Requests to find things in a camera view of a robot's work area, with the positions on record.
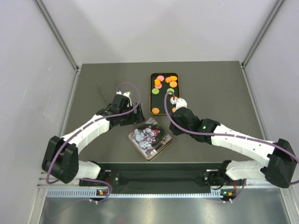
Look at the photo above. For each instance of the orange cookie upper left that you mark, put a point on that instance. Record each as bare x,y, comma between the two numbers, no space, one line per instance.
157,82

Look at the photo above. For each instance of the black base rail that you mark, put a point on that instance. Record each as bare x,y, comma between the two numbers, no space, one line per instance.
202,178

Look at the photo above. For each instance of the orange cookie bottom left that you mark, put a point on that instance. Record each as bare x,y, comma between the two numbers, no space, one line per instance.
155,110

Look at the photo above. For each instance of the green cookie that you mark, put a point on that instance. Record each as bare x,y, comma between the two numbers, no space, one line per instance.
170,90
155,91

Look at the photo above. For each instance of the green cookie right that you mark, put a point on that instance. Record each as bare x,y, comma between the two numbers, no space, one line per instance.
170,90

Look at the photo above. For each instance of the metal tongs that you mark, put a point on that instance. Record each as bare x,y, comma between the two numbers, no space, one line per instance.
107,93

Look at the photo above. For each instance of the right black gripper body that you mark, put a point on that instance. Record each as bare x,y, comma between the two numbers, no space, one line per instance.
177,131

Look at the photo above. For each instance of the black cookie tray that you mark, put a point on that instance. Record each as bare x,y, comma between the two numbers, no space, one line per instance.
158,100

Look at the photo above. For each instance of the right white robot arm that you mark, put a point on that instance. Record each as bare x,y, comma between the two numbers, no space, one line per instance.
274,162

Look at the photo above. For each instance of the green cookie left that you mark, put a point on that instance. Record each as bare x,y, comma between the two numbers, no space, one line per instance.
155,91

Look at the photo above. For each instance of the pink cookie top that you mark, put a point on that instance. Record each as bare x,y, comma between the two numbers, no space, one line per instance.
161,78

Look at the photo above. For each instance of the orange ridged cookie top right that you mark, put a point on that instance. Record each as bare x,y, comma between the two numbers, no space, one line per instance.
173,78

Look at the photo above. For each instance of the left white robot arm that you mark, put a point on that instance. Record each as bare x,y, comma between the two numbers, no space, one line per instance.
61,157

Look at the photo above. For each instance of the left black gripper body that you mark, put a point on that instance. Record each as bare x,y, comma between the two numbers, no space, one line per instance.
130,118

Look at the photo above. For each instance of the orange cookie upper right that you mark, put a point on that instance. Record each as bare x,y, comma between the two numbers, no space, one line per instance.
173,84

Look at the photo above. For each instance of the gold cookie tin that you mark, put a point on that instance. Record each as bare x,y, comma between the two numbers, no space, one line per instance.
156,149

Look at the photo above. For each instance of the gold tin lid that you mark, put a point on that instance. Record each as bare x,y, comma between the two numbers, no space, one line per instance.
150,138

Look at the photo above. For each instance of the orange flower cookie top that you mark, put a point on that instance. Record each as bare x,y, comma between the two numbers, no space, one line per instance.
167,79

